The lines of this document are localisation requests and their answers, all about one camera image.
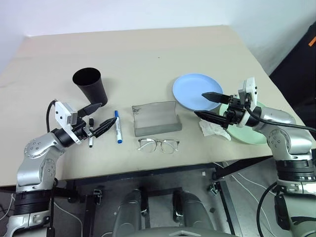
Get grey glasses case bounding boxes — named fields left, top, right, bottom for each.
left=131, top=100, right=183, bottom=137

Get black bag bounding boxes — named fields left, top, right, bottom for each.
left=269, top=21, right=316, bottom=119

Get clear frame eyeglasses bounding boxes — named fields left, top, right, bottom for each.
left=137, top=138, right=180, bottom=154

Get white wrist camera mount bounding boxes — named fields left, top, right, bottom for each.
left=54, top=100, right=82, bottom=145
left=236, top=77, right=259, bottom=128

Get black plastic cup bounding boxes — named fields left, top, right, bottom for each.
left=72, top=67, right=109, bottom=107

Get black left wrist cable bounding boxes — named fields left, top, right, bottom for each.
left=46, top=100, right=59, bottom=133

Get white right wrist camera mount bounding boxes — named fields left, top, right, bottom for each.
left=236, top=77, right=259, bottom=128

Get grey robot torso edge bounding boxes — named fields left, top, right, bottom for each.
left=133, top=226, right=237, bottom=237

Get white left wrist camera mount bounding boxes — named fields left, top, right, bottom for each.
left=54, top=100, right=82, bottom=145

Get black hanging cable bundle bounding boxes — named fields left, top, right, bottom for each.
left=256, top=182, right=279, bottom=237

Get grey rounded leg cover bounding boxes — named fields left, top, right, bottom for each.
left=115, top=189, right=149, bottom=233
left=172, top=190, right=214, bottom=230

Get black metal table frame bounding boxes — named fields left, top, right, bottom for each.
left=0, top=155, right=275, bottom=237

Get blue whiteboard marker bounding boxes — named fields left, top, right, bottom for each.
left=114, top=110, right=123, bottom=144

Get white floor cable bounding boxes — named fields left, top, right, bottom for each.
left=54, top=202, right=84, bottom=237
left=231, top=169, right=274, bottom=223

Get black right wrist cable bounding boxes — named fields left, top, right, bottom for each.
left=244, top=102, right=316, bottom=130

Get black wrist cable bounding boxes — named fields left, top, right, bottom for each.
left=46, top=100, right=59, bottom=133
left=244, top=102, right=316, bottom=130

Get light blue plate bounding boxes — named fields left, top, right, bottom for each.
left=172, top=73, right=225, bottom=111

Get white tissue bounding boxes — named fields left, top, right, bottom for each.
left=198, top=118, right=232, bottom=141

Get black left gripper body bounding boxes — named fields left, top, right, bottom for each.
left=71, top=117, right=96, bottom=142

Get light green plate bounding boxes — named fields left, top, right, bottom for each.
left=218, top=101, right=269, bottom=145

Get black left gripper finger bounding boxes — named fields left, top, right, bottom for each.
left=92, top=117, right=117, bottom=138
left=78, top=102, right=103, bottom=117

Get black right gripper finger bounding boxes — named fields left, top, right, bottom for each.
left=194, top=111, right=228, bottom=128
left=201, top=91, right=230, bottom=104

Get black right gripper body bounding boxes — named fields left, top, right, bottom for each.
left=223, top=94, right=247, bottom=129

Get white pen with black cap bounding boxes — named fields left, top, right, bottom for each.
left=88, top=118, right=95, bottom=148

